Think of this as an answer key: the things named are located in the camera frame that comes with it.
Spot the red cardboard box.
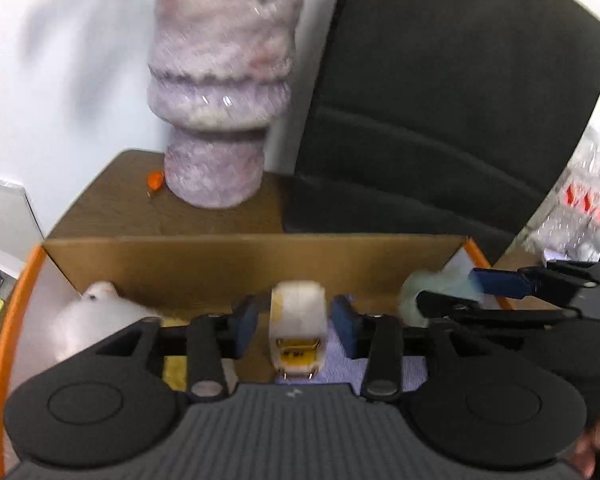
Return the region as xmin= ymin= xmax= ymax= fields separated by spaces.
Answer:
xmin=0 ymin=234 xmax=520 ymax=480

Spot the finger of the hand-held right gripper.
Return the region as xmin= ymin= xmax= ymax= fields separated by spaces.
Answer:
xmin=414 ymin=289 xmax=581 ymax=327
xmin=469 ymin=260 xmax=600 ymax=306

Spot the white plush toy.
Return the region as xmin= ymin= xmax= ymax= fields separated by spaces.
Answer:
xmin=50 ymin=280 xmax=163 ymax=363

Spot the lavender cloth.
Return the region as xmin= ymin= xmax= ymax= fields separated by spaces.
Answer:
xmin=275 ymin=327 xmax=428 ymax=386

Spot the wrapped purple flower vase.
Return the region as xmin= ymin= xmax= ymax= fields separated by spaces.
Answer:
xmin=146 ymin=0 xmax=313 ymax=210

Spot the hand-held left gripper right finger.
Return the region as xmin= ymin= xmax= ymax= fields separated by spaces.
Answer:
xmin=332 ymin=296 xmax=487 ymax=404

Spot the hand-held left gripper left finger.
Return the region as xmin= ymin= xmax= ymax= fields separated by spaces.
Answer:
xmin=82 ymin=296 xmax=261 ymax=404

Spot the yellow item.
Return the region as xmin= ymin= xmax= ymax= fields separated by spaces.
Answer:
xmin=161 ymin=316 xmax=190 ymax=392

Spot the wooden desktop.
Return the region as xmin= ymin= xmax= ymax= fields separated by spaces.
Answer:
xmin=0 ymin=149 xmax=556 ymax=361

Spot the person's right hand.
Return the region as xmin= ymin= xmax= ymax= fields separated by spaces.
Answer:
xmin=574 ymin=410 xmax=600 ymax=479

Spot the white box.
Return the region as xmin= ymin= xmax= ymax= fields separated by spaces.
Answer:
xmin=0 ymin=174 xmax=47 ymax=283

